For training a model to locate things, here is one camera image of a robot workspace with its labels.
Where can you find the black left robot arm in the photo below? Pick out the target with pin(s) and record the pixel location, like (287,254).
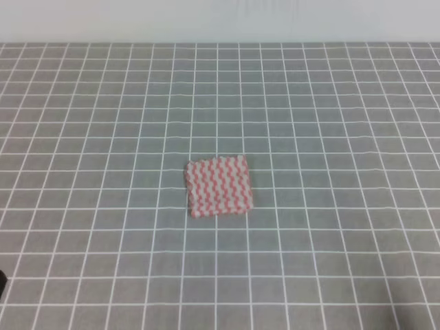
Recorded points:
(3,282)

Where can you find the grey grid tablecloth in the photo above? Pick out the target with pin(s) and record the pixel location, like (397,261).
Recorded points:
(342,146)

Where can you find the pink white wavy striped towel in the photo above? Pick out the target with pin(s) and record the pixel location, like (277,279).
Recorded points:
(219,186)

